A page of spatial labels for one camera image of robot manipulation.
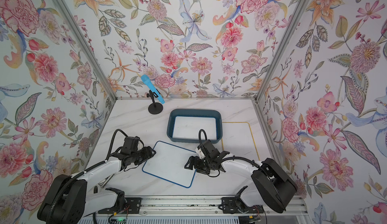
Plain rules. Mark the aluminium corner post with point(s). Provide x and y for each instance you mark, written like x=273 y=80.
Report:
x=283 y=44
x=74 y=28

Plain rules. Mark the yellow-framed whiteboard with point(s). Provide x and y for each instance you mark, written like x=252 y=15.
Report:
x=238 y=139

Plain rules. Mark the teal plastic storage box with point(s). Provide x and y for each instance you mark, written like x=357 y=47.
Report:
x=194 y=113

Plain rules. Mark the blue-framed whiteboard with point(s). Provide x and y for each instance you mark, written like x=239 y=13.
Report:
x=189 y=127
x=169 y=163

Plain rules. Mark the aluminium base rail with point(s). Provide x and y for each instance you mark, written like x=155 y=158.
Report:
x=202 y=205

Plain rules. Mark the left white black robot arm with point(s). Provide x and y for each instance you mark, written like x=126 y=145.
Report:
x=72 y=197

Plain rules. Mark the left aluminium corner post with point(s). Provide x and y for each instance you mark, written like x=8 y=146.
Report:
x=74 y=28

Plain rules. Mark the blue microphone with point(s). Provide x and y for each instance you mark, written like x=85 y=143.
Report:
x=147 y=81

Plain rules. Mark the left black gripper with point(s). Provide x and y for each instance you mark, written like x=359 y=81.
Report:
x=148 y=153

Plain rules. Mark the right aluminium corner post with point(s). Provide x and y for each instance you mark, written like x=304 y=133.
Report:
x=283 y=44

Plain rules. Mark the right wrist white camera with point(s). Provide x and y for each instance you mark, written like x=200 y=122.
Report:
x=200 y=152

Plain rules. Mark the black microphone stand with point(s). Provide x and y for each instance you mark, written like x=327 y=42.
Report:
x=156 y=107

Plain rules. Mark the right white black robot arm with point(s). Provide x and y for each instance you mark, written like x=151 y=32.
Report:
x=272 y=185

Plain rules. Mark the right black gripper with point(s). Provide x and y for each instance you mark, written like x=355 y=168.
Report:
x=197 y=166

